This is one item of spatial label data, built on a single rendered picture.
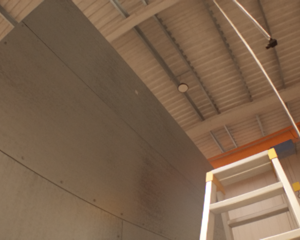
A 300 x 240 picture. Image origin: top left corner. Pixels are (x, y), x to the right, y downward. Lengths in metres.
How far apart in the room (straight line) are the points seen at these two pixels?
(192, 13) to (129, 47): 2.18
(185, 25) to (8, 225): 6.86
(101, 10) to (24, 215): 6.59
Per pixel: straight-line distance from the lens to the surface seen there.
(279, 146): 9.17
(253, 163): 1.14
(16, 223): 0.74
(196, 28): 7.21
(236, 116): 9.02
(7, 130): 0.80
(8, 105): 0.84
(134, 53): 7.52
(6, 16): 7.80
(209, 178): 1.12
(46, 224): 0.79
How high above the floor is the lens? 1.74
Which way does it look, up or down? 44 degrees up
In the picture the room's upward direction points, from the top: straight up
